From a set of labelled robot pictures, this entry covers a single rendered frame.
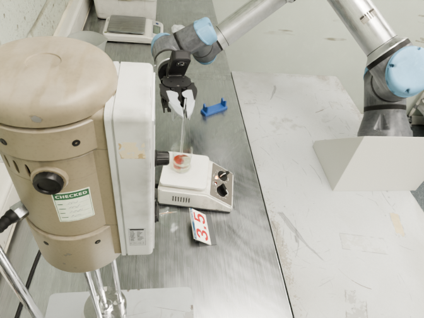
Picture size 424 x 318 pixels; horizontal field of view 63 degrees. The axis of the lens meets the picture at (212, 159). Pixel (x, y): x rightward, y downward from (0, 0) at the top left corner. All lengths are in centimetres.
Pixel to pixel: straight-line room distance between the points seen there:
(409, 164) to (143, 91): 95
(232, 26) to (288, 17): 125
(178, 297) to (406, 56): 78
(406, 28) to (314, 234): 200
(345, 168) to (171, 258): 54
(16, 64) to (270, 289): 72
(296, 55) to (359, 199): 156
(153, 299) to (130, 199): 51
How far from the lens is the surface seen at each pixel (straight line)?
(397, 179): 117
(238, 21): 115
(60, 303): 83
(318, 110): 140
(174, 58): 85
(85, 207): 33
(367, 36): 103
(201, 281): 84
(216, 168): 97
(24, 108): 25
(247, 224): 94
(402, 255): 107
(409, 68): 100
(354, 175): 108
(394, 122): 112
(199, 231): 87
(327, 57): 260
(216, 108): 125
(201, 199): 90
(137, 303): 81
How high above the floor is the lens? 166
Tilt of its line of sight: 45 degrees down
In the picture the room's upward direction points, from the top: 9 degrees clockwise
